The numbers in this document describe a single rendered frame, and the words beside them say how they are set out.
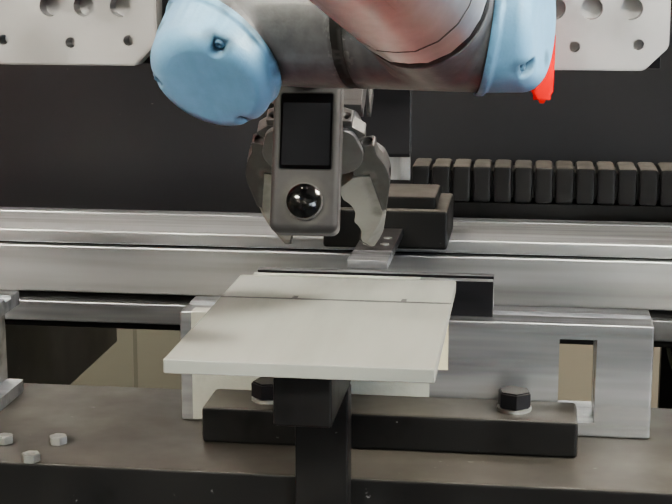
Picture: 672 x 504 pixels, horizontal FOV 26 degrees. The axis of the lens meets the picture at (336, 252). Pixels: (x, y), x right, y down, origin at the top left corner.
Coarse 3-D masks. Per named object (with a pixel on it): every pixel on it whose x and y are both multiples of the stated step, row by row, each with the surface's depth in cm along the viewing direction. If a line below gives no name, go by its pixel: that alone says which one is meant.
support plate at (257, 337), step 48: (240, 288) 117; (288, 288) 117; (336, 288) 117; (384, 288) 117; (432, 288) 117; (192, 336) 102; (240, 336) 102; (288, 336) 102; (336, 336) 102; (384, 336) 102; (432, 336) 102
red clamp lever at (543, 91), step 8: (552, 56) 109; (552, 64) 109; (552, 72) 109; (544, 80) 109; (552, 80) 109; (536, 88) 109; (544, 88) 109; (552, 88) 109; (536, 96) 109; (544, 96) 109
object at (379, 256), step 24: (408, 192) 142; (432, 192) 142; (408, 216) 139; (432, 216) 139; (336, 240) 141; (384, 240) 134; (408, 240) 140; (432, 240) 139; (360, 264) 125; (384, 264) 125
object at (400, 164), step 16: (384, 96) 118; (400, 96) 118; (384, 112) 118; (400, 112) 118; (368, 128) 119; (384, 128) 118; (400, 128) 118; (384, 144) 119; (400, 144) 118; (400, 160) 120; (400, 176) 120
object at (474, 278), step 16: (272, 272) 124; (288, 272) 124; (304, 272) 123; (320, 272) 123; (336, 272) 123; (352, 272) 123; (368, 272) 123; (384, 272) 123; (400, 272) 123; (416, 272) 123; (432, 272) 123; (448, 272) 123; (464, 288) 120; (480, 288) 119; (464, 304) 120; (480, 304) 120
